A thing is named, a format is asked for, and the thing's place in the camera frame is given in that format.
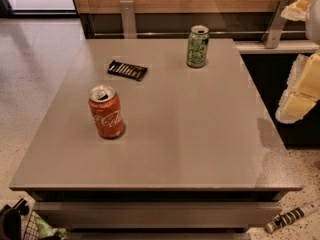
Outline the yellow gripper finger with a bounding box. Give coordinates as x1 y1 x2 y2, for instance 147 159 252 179
281 0 311 21
275 53 320 124

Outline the green soda can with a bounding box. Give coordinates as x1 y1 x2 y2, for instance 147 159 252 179
186 25 209 68

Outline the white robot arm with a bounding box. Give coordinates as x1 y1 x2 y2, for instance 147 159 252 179
275 0 320 124

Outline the red Coca-Cola can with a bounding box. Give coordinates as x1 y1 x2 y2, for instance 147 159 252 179
88 85 124 139

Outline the black white striped floor object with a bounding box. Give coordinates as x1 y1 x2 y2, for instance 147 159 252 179
265 201 319 234

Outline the black snack bar wrapper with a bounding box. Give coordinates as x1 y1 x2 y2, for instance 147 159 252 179
107 60 148 82

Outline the grey table drawer front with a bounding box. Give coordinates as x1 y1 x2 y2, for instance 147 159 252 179
34 202 281 229

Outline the green bag in basket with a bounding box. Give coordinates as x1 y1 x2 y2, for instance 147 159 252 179
34 217 67 240

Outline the black object bottom left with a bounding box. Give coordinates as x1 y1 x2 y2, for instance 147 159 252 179
0 198 30 240

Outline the right metal bracket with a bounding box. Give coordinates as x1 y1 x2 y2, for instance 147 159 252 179
261 0 295 49

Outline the metal bracket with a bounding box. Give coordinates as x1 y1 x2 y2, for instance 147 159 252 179
120 0 137 39
261 0 295 49

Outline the left metal bracket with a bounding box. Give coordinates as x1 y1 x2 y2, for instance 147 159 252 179
120 0 137 39

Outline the wire basket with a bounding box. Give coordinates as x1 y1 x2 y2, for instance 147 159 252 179
22 211 39 240

